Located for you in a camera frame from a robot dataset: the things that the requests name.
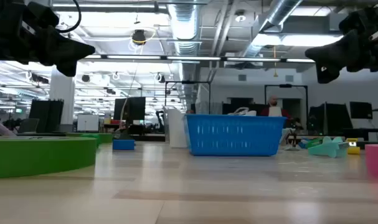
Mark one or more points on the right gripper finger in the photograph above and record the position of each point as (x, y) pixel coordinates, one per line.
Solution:
(338, 51)
(325, 73)

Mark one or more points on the white column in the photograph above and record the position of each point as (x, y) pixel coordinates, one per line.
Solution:
(62, 93)

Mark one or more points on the teal staple remover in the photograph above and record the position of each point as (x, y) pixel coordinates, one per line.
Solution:
(325, 149)

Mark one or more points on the grey staple remover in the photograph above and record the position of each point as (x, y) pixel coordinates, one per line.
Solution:
(288, 137)

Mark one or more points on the yellow mini stapler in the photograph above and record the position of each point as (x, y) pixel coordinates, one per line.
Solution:
(353, 151)

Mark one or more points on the white cabinet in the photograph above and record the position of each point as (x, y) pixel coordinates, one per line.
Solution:
(87, 123)

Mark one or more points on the white plastic bin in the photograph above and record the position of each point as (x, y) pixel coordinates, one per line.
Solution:
(176, 127)

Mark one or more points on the silver ceiling duct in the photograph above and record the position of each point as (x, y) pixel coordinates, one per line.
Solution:
(185, 25)
(279, 12)

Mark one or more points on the long ceiling light bar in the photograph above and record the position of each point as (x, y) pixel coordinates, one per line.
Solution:
(191, 58)

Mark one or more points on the blue mini stapler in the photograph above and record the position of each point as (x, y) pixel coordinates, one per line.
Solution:
(123, 145)
(302, 145)

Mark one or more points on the green tape roll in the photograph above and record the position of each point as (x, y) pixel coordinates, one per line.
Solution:
(36, 158)

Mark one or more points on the pink tape roll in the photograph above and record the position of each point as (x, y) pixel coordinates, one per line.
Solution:
(377, 161)

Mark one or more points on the black monitor panel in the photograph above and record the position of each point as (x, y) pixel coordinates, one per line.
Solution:
(134, 109)
(360, 109)
(332, 119)
(47, 115)

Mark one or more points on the green mini stapler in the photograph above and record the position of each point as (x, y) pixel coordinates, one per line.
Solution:
(314, 143)

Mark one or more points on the blue plastic basket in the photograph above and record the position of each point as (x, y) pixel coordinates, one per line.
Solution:
(235, 135)

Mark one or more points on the black aluminium table frame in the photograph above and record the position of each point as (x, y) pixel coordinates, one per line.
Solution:
(42, 134)

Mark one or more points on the person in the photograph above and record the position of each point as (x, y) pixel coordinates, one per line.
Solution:
(274, 112)

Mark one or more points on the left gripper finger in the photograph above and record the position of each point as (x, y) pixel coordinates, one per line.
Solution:
(64, 48)
(67, 69)

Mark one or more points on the black gantry frame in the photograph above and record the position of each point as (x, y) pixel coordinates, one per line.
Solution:
(188, 82)
(285, 85)

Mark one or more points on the black ceiling device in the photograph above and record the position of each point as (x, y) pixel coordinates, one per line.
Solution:
(139, 36)

